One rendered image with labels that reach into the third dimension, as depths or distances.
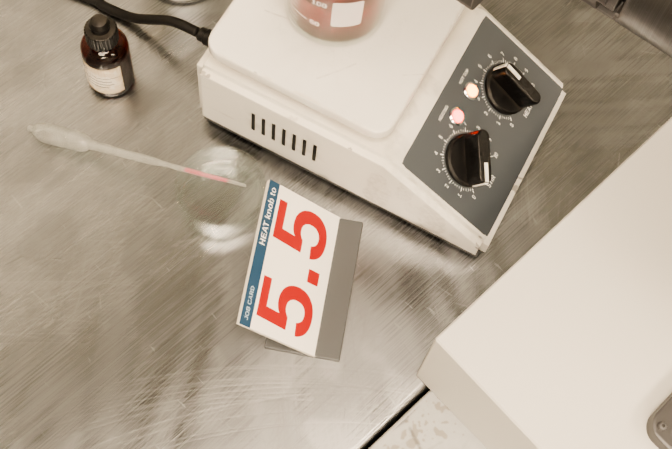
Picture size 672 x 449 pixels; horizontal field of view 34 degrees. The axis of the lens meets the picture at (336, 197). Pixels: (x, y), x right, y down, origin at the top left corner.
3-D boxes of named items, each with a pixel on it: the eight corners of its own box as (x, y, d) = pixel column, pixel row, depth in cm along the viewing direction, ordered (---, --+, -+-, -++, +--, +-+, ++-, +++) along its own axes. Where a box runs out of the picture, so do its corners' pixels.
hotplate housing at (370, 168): (559, 105, 73) (594, 40, 66) (477, 266, 68) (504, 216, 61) (267, -38, 76) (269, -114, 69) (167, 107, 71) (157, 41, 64)
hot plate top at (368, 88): (474, -7, 67) (476, -16, 66) (384, 147, 62) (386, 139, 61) (300, -90, 68) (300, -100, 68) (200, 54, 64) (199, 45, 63)
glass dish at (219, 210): (266, 239, 68) (267, 225, 66) (176, 242, 67) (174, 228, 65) (264, 159, 70) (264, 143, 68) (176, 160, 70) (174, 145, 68)
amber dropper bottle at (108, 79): (104, 51, 72) (90, -11, 66) (143, 71, 72) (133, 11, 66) (78, 85, 71) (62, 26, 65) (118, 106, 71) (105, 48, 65)
